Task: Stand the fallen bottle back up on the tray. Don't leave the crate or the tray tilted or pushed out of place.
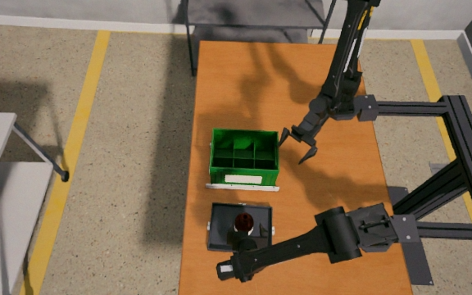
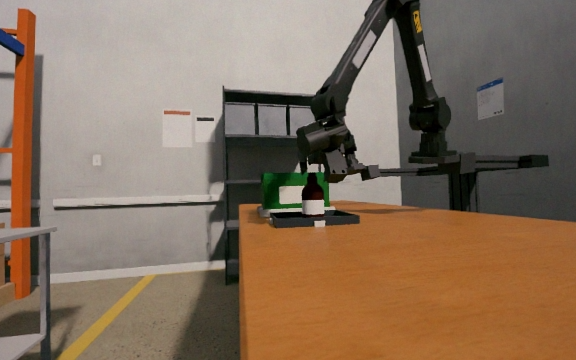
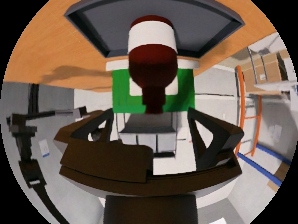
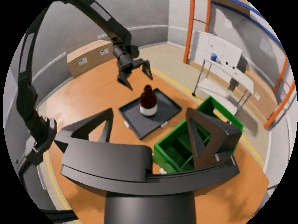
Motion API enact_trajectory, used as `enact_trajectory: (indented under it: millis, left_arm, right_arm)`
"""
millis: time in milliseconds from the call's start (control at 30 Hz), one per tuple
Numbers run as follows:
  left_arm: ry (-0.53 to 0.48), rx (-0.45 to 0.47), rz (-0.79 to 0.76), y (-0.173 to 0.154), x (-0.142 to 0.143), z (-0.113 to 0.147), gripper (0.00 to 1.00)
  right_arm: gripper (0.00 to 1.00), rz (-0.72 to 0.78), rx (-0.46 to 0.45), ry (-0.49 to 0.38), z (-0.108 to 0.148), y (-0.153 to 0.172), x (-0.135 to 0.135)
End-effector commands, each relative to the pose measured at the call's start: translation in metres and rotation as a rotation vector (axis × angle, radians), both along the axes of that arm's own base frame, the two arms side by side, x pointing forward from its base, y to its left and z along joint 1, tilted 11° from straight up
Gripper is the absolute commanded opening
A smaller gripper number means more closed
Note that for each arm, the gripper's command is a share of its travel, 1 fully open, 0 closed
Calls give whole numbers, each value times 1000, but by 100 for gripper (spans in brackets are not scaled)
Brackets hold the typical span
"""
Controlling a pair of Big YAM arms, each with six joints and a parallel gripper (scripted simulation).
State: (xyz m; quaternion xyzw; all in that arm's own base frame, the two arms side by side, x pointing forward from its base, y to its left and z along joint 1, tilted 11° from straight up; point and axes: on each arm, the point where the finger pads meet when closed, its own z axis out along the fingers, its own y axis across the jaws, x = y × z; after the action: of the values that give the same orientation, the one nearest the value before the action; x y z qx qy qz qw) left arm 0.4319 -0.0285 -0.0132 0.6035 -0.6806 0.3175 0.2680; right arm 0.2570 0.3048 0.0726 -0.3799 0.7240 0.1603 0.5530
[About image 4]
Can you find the green divided crate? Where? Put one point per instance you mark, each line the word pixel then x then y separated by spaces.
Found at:
pixel 179 148

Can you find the dark red bottle with white label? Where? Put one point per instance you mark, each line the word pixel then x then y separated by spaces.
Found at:
pixel 148 102

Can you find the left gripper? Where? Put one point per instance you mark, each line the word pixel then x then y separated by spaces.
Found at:
pixel 127 68

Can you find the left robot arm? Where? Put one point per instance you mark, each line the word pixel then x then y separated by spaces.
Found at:
pixel 26 99

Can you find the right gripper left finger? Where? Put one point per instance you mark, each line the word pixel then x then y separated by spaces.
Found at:
pixel 82 128

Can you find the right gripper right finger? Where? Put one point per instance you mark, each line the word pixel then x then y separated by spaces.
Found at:
pixel 224 136

